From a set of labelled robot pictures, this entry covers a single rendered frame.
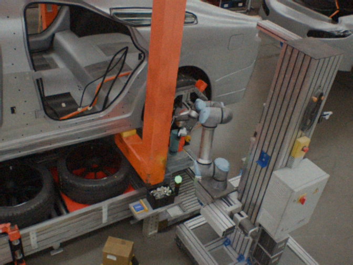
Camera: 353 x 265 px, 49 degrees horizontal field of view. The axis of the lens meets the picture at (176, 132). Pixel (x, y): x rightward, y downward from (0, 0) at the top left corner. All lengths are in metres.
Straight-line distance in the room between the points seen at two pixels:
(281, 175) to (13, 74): 1.96
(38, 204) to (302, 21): 3.99
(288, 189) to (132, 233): 1.65
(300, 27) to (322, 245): 2.87
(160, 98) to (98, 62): 1.41
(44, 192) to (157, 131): 1.06
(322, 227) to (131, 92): 2.32
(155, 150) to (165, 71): 0.70
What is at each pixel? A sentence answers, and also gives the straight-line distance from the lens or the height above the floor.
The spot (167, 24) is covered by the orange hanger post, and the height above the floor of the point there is 1.95.
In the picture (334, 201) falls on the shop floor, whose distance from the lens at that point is 4.58.
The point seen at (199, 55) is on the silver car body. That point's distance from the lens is 3.57.
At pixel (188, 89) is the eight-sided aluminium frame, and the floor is 1.12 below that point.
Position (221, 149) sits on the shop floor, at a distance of 4.73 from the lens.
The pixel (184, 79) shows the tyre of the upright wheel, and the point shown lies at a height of 1.17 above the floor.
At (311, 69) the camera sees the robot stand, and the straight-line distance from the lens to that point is 2.29.
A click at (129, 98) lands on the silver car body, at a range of 3.40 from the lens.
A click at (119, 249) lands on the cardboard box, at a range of 3.34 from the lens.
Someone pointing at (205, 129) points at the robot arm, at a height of 1.31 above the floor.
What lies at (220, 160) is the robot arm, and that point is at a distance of 2.89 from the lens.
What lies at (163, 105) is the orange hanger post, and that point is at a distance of 2.87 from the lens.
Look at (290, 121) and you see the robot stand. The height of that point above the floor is 1.60.
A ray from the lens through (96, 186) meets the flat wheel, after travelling 3.37.
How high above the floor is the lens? 2.85
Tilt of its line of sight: 36 degrees down
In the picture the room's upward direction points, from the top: 8 degrees clockwise
